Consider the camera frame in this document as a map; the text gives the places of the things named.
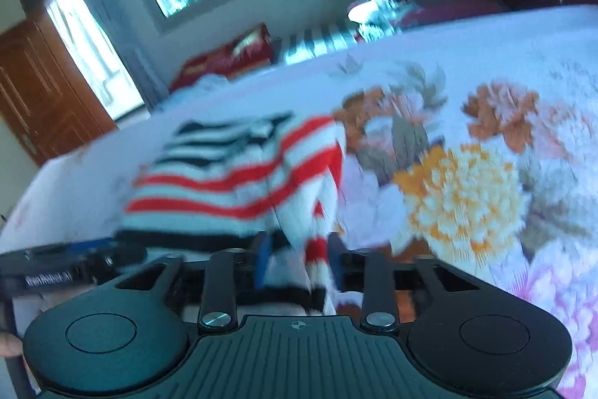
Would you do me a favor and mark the striped knit sweater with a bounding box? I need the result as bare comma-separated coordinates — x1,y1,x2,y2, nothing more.
114,113,346,314

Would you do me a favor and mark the operator hand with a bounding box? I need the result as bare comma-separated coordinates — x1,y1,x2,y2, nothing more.
0,331,22,359

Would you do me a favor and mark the wooden door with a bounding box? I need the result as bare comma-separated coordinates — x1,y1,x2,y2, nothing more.
1,10,117,166

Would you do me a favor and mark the floral bed sheet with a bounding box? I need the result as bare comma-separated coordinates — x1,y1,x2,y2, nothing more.
1,6,597,398

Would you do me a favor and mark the striped cloth by bed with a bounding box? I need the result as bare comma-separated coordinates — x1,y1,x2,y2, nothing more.
273,18,357,65

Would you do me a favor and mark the red pillow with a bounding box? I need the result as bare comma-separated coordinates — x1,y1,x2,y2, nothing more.
169,23,274,93

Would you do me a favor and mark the shiny maroon quilt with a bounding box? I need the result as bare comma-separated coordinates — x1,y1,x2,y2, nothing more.
348,0,508,42

